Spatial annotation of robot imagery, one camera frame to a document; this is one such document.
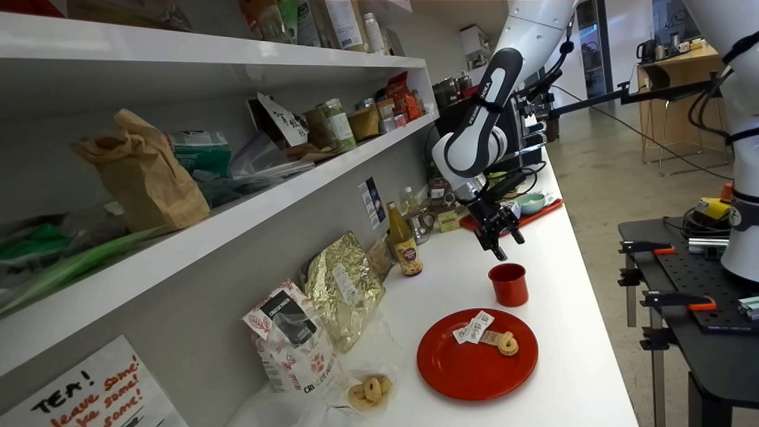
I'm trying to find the red plate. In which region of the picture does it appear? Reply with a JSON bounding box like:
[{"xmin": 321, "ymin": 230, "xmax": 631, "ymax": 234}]
[{"xmin": 415, "ymin": 307, "xmax": 540, "ymax": 404}]

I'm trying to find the gold tin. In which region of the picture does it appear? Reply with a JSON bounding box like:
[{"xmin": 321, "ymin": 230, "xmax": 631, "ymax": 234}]
[{"xmin": 433, "ymin": 206, "xmax": 465, "ymax": 236}]

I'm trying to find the ring shaped cookie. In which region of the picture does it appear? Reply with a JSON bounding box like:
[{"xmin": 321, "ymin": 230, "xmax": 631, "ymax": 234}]
[{"xmin": 480, "ymin": 328, "xmax": 523, "ymax": 358}]

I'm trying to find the handwritten paper sign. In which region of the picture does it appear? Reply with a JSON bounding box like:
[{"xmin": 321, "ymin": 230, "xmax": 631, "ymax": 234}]
[{"xmin": 0, "ymin": 336, "xmax": 191, "ymax": 427}]

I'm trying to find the small white can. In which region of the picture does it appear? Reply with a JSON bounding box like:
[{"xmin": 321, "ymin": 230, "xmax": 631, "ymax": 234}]
[{"xmin": 376, "ymin": 100, "xmax": 398, "ymax": 135}]

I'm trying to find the brown packet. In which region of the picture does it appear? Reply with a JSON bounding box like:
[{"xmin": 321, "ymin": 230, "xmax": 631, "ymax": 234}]
[{"xmin": 366, "ymin": 236, "xmax": 398, "ymax": 280}]

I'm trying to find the orange handle clamp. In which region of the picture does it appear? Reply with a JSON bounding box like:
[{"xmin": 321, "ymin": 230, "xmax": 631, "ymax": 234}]
[
  {"xmin": 638, "ymin": 291, "xmax": 721, "ymax": 317},
  {"xmin": 616, "ymin": 241, "xmax": 680, "ymax": 262}
]

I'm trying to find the red tray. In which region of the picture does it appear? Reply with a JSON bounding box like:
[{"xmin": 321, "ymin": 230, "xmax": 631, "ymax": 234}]
[{"xmin": 459, "ymin": 197, "xmax": 567, "ymax": 241}]

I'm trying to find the clear plastic bag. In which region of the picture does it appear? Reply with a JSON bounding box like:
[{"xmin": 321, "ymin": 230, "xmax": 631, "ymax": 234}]
[{"xmin": 225, "ymin": 384, "xmax": 340, "ymax": 427}]

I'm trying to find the teal bowl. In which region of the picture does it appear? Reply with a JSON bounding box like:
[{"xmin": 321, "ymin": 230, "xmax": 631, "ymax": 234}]
[{"xmin": 516, "ymin": 191, "xmax": 550, "ymax": 219}]

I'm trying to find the white labelled container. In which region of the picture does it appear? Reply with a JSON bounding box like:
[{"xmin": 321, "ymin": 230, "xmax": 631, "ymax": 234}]
[{"xmin": 321, "ymin": 0, "xmax": 369, "ymax": 53}]

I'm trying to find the red cup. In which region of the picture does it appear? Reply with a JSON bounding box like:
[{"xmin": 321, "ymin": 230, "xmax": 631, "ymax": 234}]
[{"xmin": 486, "ymin": 262, "xmax": 531, "ymax": 308}]

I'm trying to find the white bottle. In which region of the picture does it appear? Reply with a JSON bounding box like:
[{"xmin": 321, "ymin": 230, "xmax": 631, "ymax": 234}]
[{"xmin": 360, "ymin": 9, "xmax": 392, "ymax": 56}]

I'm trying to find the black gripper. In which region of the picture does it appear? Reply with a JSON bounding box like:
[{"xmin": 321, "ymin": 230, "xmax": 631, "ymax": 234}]
[{"xmin": 462, "ymin": 187, "xmax": 529, "ymax": 264}]

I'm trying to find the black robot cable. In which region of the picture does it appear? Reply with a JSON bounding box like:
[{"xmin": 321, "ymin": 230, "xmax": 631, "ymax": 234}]
[{"xmin": 685, "ymin": 65, "xmax": 753, "ymax": 149}]

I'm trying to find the yellow bottle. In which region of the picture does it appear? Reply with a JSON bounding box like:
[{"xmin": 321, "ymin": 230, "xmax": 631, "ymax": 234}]
[{"xmin": 385, "ymin": 200, "xmax": 427, "ymax": 280}]

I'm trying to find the teal bag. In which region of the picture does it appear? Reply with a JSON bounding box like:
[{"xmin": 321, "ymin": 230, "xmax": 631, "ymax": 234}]
[{"xmin": 169, "ymin": 129, "xmax": 238, "ymax": 202}]

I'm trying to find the green label jar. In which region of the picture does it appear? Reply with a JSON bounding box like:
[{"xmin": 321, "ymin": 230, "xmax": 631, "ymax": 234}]
[{"xmin": 301, "ymin": 98, "xmax": 359, "ymax": 156}]

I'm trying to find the black mounting pole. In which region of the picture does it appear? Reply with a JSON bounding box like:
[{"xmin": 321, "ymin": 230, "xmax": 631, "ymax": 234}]
[{"xmin": 543, "ymin": 77, "xmax": 708, "ymax": 119}]

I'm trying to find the clear plastic wrap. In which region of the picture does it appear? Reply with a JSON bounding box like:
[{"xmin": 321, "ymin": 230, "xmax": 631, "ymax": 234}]
[{"xmin": 229, "ymin": 130, "xmax": 321, "ymax": 194}]

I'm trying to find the white wall shelf board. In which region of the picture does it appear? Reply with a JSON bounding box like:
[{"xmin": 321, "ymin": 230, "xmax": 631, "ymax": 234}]
[
  {"xmin": 0, "ymin": 9, "xmax": 429, "ymax": 90},
  {"xmin": 0, "ymin": 107, "xmax": 441, "ymax": 376}
]

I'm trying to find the black coffee machine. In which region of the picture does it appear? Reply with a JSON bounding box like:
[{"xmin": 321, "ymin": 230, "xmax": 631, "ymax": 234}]
[{"xmin": 505, "ymin": 85, "xmax": 550, "ymax": 185}]

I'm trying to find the black work table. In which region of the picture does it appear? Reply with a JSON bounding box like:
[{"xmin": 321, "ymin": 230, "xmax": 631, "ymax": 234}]
[{"xmin": 616, "ymin": 217, "xmax": 759, "ymax": 427}]

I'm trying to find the gold foil bag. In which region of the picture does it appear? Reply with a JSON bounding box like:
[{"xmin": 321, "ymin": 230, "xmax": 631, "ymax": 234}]
[{"xmin": 301, "ymin": 230, "xmax": 392, "ymax": 357}]

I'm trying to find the brown paper bag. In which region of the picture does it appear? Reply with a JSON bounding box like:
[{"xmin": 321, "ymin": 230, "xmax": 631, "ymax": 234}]
[{"xmin": 74, "ymin": 107, "xmax": 214, "ymax": 234}]

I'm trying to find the yellow tool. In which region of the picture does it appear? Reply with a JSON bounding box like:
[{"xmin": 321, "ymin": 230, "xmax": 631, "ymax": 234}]
[{"xmin": 698, "ymin": 194, "xmax": 736, "ymax": 226}]

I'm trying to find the white black packet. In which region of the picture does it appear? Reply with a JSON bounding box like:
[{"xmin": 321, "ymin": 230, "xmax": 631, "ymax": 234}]
[{"xmin": 246, "ymin": 90, "xmax": 312, "ymax": 149}]

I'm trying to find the green package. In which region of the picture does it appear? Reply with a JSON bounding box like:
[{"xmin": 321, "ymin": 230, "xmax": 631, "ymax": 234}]
[{"xmin": 0, "ymin": 211, "xmax": 165, "ymax": 321}]

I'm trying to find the white red patterned bag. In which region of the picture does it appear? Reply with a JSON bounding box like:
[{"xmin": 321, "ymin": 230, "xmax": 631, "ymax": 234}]
[{"xmin": 243, "ymin": 277, "xmax": 345, "ymax": 397}]

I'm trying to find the wrapped cookie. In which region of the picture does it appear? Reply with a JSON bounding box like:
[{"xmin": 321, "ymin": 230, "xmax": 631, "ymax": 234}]
[{"xmin": 347, "ymin": 370, "xmax": 396, "ymax": 415}]

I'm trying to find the white sachet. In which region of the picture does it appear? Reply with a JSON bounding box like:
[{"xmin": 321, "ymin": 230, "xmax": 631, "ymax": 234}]
[{"xmin": 452, "ymin": 308, "xmax": 498, "ymax": 347}]

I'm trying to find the wooden desk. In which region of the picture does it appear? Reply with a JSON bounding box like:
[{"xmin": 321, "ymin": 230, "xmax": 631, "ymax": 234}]
[{"xmin": 634, "ymin": 39, "xmax": 740, "ymax": 167}]

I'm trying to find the red box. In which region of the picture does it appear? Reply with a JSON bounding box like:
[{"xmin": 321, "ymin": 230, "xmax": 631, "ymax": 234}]
[{"xmin": 385, "ymin": 69, "xmax": 427, "ymax": 126}]

